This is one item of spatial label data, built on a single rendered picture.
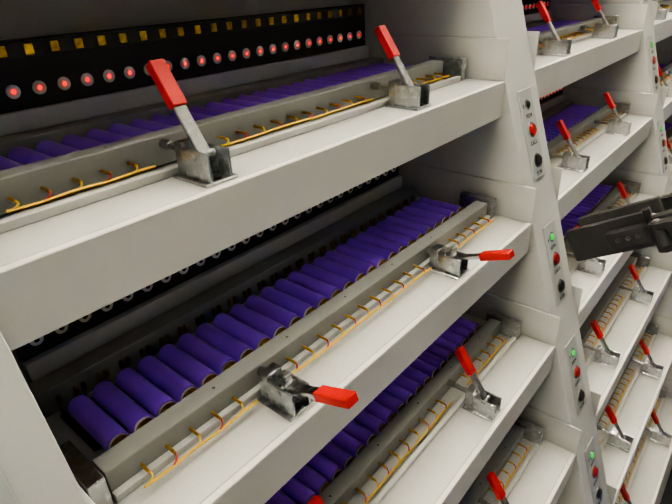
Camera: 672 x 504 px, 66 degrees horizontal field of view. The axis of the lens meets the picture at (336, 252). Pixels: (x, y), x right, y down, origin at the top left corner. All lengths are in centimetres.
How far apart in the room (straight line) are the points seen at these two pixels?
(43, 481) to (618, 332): 108
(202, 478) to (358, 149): 29
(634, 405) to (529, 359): 58
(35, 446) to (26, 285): 8
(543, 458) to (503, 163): 46
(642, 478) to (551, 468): 57
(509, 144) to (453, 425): 37
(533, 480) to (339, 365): 48
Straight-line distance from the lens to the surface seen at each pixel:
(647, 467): 148
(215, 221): 37
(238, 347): 47
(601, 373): 110
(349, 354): 48
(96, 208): 37
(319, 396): 39
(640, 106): 140
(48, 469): 33
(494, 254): 57
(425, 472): 63
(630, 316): 129
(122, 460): 40
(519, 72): 76
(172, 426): 41
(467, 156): 76
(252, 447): 41
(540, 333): 83
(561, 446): 94
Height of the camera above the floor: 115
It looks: 15 degrees down
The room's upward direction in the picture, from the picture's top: 17 degrees counter-clockwise
